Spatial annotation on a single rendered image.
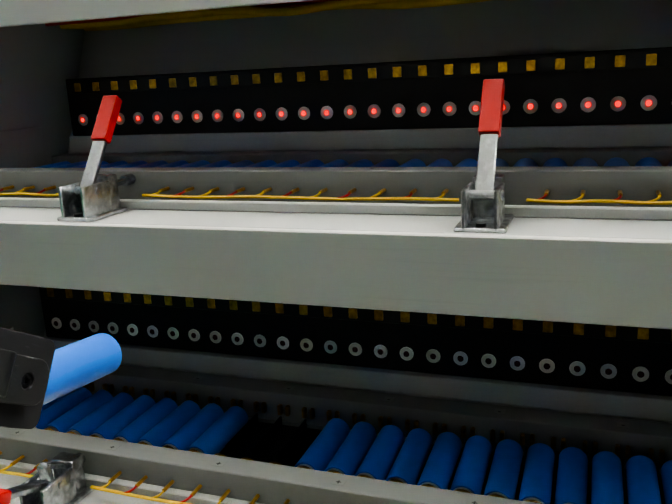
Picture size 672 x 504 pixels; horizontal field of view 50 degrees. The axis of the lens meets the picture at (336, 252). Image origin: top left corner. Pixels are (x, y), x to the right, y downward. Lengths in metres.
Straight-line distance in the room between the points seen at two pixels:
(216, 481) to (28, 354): 0.24
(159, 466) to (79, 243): 0.16
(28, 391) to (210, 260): 0.20
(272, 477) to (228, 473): 0.03
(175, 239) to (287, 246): 0.08
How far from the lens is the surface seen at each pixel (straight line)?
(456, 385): 0.55
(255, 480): 0.47
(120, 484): 0.52
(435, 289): 0.40
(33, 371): 0.27
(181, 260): 0.45
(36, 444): 0.56
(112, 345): 0.32
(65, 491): 0.52
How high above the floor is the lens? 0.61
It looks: 7 degrees up
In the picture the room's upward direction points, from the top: 5 degrees clockwise
